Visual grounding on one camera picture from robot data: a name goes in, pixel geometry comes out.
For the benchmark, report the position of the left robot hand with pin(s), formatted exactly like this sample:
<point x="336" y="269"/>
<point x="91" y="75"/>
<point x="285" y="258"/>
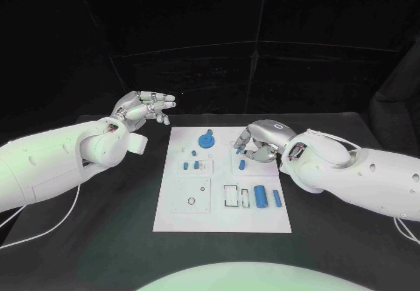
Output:
<point x="137" y="110"/>

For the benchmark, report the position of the blue gear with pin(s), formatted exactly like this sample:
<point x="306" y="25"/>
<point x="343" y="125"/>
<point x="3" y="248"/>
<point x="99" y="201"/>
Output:
<point x="206" y="140"/>

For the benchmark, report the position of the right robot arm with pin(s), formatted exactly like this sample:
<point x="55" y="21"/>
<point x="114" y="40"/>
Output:
<point x="353" y="179"/>

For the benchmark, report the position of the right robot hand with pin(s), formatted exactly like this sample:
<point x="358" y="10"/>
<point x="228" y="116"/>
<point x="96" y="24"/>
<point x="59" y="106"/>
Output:
<point x="271" y="136"/>

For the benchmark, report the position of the white task board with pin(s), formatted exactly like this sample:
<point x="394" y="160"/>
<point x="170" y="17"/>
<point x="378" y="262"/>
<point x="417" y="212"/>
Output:
<point x="222" y="179"/>

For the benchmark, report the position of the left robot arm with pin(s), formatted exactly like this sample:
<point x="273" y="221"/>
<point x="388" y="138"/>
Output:
<point x="49" y="163"/>

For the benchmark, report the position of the thin blue cylinder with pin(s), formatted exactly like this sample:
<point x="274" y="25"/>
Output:
<point x="277" y="198"/>

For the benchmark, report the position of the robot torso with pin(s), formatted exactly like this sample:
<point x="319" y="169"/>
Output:
<point x="254" y="276"/>

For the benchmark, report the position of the blue plug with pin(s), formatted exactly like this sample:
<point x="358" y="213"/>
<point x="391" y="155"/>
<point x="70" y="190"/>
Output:
<point x="241" y="164"/>

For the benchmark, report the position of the large blue cylinder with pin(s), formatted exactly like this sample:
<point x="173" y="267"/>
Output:
<point x="260" y="196"/>

